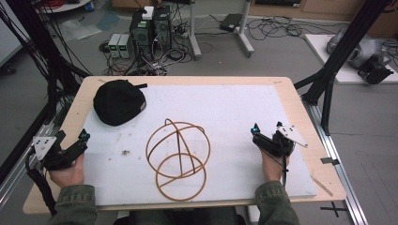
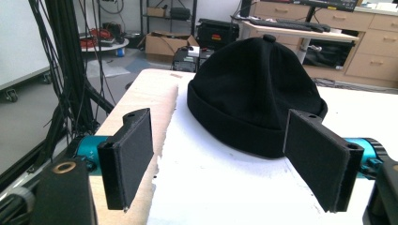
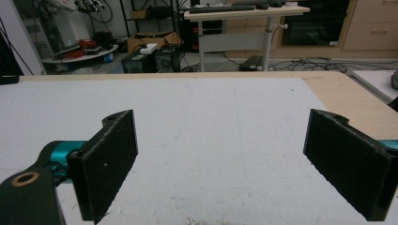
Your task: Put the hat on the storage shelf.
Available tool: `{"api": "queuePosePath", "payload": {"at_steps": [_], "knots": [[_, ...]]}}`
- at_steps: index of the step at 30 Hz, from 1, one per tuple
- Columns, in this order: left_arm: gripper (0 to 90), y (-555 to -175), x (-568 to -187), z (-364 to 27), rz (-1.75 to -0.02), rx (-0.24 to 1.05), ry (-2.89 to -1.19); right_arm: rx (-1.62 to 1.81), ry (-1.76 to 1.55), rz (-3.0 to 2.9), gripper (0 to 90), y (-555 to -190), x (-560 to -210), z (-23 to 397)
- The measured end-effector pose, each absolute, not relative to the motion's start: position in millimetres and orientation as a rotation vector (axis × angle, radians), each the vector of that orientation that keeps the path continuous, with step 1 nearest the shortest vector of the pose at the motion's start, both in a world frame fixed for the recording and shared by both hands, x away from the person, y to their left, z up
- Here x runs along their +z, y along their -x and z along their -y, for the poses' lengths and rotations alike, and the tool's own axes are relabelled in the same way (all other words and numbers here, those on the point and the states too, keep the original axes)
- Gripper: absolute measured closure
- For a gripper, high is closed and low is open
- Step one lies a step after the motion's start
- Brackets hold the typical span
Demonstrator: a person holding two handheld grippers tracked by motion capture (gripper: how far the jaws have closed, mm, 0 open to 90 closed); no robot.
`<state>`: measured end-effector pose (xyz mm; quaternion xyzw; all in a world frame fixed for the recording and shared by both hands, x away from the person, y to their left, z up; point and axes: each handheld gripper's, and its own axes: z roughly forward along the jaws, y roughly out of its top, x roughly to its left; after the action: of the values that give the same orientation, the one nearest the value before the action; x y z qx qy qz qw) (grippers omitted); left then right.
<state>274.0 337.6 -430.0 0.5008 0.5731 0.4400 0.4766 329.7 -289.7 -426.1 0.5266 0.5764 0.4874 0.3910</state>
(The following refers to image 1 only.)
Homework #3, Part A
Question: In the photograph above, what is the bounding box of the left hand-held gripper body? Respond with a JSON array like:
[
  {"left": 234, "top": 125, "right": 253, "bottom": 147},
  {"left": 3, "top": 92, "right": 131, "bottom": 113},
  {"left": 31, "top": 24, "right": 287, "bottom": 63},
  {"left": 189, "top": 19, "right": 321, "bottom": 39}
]
[{"left": 32, "top": 134, "right": 80, "bottom": 172}]

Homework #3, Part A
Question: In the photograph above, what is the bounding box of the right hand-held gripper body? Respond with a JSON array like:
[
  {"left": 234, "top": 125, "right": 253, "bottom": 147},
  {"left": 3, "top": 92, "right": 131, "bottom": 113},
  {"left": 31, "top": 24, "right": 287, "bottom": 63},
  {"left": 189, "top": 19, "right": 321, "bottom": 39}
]
[{"left": 258, "top": 124, "right": 309, "bottom": 158}]

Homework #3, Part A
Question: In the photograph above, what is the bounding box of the person's left hand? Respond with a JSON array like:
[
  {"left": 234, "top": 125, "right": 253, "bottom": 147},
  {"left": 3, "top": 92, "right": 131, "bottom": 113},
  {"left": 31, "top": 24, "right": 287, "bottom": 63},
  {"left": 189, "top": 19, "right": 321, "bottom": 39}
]
[{"left": 48, "top": 152, "right": 86, "bottom": 188}]

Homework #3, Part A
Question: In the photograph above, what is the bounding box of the person's right hand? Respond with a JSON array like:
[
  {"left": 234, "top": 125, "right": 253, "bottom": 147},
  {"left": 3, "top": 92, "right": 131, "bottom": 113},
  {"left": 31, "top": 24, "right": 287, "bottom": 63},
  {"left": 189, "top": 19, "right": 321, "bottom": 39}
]
[{"left": 260, "top": 148, "right": 291, "bottom": 183}]

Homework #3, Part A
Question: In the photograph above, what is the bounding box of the white foam mat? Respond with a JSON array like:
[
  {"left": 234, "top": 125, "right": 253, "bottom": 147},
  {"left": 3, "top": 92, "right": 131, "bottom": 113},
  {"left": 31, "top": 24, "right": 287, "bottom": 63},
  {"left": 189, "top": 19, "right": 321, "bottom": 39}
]
[{"left": 82, "top": 83, "right": 318, "bottom": 208}]

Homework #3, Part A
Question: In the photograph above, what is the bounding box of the black cap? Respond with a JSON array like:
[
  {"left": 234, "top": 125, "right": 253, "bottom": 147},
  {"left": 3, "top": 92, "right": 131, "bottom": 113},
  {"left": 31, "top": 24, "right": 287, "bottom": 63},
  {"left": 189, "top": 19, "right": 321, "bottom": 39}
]
[{"left": 92, "top": 79, "right": 148, "bottom": 128}]

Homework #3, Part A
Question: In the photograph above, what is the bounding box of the black tape piece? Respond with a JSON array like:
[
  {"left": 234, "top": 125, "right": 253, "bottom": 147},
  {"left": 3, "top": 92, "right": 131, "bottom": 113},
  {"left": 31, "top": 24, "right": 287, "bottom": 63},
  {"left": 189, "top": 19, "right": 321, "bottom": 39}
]
[{"left": 319, "top": 157, "right": 341, "bottom": 166}]

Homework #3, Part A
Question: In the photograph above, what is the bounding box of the thin wooden stick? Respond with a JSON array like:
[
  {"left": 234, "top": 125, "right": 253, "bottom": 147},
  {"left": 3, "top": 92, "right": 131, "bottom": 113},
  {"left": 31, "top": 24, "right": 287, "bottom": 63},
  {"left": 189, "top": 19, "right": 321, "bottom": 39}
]
[{"left": 309, "top": 174, "right": 334, "bottom": 198}]

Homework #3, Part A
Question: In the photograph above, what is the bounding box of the white floor board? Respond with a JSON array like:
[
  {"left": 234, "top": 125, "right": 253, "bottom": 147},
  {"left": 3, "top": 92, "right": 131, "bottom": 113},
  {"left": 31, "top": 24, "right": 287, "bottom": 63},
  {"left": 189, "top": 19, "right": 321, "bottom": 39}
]
[{"left": 304, "top": 33, "right": 398, "bottom": 85}]

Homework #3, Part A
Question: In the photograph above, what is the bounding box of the grey stand leg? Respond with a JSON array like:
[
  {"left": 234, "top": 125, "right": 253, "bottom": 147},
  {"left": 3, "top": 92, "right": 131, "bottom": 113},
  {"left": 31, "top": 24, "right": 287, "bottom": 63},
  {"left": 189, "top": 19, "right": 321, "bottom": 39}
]
[
  {"left": 187, "top": 0, "right": 203, "bottom": 61},
  {"left": 237, "top": 0, "right": 255, "bottom": 58}
]

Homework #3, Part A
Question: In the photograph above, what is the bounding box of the grey power supply unit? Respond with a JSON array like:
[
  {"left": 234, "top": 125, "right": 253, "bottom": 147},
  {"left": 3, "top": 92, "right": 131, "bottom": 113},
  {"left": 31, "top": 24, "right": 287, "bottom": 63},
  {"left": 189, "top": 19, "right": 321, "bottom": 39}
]
[
  {"left": 107, "top": 33, "right": 122, "bottom": 59},
  {"left": 117, "top": 33, "right": 133, "bottom": 59}
]

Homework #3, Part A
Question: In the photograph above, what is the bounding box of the black device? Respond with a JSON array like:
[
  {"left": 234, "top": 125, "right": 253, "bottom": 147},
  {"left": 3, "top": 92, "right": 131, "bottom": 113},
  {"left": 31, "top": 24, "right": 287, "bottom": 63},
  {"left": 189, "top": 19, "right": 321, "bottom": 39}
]
[{"left": 357, "top": 54, "right": 395, "bottom": 85}]

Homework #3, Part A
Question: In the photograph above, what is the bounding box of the clear plastic sheet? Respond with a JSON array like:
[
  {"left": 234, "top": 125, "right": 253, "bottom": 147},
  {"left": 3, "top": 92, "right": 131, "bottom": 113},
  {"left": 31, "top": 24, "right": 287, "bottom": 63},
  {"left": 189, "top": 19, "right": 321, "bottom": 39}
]
[{"left": 57, "top": 18, "right": 103, "bottom": 42}]

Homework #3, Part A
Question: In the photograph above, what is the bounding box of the flat black box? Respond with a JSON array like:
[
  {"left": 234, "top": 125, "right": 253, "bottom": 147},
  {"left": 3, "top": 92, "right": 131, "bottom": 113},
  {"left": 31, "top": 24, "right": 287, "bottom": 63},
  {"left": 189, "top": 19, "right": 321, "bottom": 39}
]
[{"left": 219, "top": 12, "right": 244, "bottom": 33}]

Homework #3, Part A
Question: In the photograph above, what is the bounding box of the black computer tower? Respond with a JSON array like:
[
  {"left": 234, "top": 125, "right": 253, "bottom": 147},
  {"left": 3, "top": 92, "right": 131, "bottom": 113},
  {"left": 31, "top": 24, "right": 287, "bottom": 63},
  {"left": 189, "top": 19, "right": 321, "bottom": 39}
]
[
  {"left": 129, "top": 10, "right": 155, "bottom": 62},
  {"left": 152, "top": 5, "right": 173, "bottom": 53}
]

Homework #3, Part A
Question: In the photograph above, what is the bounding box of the round white table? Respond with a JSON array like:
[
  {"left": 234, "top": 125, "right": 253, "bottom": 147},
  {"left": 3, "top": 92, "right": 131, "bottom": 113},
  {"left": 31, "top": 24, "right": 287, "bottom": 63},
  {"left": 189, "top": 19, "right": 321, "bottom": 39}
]
[{"left": 33, "top": 0, "right": 94, "bottom": 14}]

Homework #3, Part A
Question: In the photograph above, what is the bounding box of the white box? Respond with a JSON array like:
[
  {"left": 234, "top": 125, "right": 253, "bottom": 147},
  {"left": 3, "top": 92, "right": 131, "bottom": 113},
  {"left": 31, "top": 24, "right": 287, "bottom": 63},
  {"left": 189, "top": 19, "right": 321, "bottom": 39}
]
[{"left": 141, "top": 6, "right": 155, "bottom": 21}]

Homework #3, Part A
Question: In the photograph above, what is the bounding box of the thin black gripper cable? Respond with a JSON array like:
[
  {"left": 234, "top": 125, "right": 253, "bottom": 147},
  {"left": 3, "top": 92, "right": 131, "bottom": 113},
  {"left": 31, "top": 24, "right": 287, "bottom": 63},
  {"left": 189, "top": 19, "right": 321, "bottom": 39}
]
[{"left": 280, "top": 147, "right": 289, "bottom": 189}]

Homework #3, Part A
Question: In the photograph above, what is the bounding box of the black sleeved gripper cable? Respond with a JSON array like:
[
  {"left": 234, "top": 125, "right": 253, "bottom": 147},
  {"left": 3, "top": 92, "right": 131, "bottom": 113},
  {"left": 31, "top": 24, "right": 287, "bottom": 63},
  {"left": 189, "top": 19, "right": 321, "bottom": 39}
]
[{"left": 24, "top": 149, "right": 59, "bottom": 218}]

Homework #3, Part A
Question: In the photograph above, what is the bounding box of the aluminium rail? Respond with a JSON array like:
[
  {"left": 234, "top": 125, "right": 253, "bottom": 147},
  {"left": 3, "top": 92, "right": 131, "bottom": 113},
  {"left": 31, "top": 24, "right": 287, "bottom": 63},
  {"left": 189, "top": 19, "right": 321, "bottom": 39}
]
[
  {"left": 300, "top": 98, "right": 371, "bottom": 225},
  {"left": 0, "top": 99, "right": 75, "bottom": 211}
]

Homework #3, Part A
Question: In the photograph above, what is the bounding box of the wooden ring hat stand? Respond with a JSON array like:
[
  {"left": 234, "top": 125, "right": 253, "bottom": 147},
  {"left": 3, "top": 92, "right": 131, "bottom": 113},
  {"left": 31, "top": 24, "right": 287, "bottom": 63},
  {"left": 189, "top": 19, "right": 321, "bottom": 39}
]
[{"left": 145, "top": 117, "right": 211, "bottom": 203}]

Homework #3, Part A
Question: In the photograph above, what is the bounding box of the black metal frame with cables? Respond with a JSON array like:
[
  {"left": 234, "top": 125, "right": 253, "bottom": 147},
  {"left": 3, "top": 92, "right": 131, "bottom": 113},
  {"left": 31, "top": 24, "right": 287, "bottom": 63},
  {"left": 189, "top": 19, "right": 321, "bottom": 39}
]
[{"left": 0, "top": 0, "right": 92, "bottom": 132}]

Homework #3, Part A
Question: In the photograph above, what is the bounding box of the tangle of black floor cables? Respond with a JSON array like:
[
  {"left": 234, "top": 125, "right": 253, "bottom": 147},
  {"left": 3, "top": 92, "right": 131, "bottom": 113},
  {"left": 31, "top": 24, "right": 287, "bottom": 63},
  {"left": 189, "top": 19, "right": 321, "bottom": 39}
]
[{"left": 246, "top": 14, "right": 342, "bottom": 42}]

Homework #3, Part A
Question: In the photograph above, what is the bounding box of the black metal frame post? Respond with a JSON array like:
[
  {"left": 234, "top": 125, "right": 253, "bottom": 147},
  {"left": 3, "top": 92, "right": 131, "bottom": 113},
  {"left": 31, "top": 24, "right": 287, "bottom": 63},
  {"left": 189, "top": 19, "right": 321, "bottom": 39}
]
[{"left": 293, "top": 0, "right": 393, "bottom": 137}]

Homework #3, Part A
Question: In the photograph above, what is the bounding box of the tangle of cables by computers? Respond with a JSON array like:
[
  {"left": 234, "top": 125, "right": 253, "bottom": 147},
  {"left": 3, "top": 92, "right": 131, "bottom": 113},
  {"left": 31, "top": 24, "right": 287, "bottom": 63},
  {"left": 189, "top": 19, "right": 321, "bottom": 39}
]
[{"left": 99, "top": 18, "right": 194, "bottom": 77}]

